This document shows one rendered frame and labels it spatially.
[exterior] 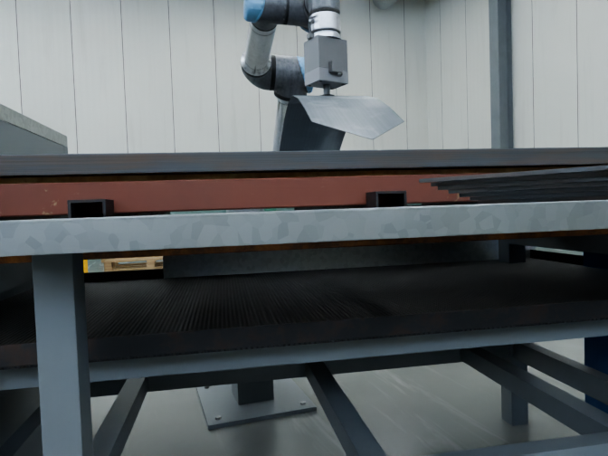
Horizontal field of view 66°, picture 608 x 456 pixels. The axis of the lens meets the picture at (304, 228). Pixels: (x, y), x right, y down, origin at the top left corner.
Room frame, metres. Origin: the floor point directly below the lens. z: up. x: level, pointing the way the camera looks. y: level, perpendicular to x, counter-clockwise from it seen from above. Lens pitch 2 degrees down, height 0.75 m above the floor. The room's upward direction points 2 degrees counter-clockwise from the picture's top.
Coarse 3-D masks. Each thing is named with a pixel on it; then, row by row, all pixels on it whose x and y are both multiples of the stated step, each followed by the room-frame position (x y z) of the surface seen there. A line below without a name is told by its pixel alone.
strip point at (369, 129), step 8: (336, 128) 0.85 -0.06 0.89; (344, 128) 0.85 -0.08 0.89; (352, 128) 0.85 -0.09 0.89; (360, 128) 0.86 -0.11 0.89; (368, 128) 0.86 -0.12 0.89; (376, 128) 0.86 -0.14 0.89; (384, 128) 0.86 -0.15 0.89; (360, 136) 0.83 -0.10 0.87; (368, 136) 0.83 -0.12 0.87; (376, 136) 0.83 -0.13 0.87
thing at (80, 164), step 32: (0, 160) 0.69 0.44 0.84; (32, 160) 0.69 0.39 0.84; (64, 160) 0.70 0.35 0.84; (96, 160) 0.71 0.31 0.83; (128, 160) 0.72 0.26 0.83; (160, 160) 0.72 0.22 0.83; (192, 160) 0.73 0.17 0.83; (224, 160) 0.74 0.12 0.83; (256, 160) 0.75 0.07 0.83; (288, 160) 0.76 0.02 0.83; (320, 160) 0.77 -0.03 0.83; (352, 160) 0.78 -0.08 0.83; (384, 160) 0.78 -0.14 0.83; (416, 160) 0.79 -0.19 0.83; (448, 160) 0.80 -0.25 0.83; (480, 160) 0.81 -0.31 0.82; (512, 160) 0.82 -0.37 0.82; (544, 160) 0.83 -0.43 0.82; (576, 160) 0.85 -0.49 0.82
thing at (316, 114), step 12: (312, 108) 0.95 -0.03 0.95; (324, 108) 0.95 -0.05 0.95; (336, 108) 0.95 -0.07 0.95; (348, 108) 0.96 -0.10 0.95; (360, 108) 0.96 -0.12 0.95; (372, 108) 0.97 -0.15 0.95; (384, 108) 0.97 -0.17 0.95; (312, 120) 0.88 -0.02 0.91; (324, 120) 0.88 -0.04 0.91; (336, 120) 0.89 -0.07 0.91; (348, 120) 0.89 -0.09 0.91; (360, 120) 0.89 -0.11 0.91; (372, 120) 0.90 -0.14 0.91; (384, 120) 0.90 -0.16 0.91; (396, 120) 0.91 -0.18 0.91
